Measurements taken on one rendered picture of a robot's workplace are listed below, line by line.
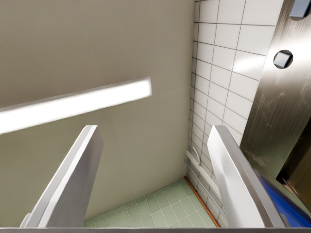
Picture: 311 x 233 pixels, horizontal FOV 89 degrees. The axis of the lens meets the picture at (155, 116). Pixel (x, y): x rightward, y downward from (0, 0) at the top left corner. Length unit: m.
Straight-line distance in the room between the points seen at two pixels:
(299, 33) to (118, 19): 0.73
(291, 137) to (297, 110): 0.11
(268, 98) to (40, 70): 1.04
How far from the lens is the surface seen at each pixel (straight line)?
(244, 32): 0.84
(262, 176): 0.99
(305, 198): 0.90
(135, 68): 0.99
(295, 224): 0.99
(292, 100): 0.75
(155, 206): 1.77
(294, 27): 0.73
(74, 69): 0.96
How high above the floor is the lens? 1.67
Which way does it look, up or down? 52 degrees up
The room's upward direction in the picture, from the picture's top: 38 degrees counter-clockwise
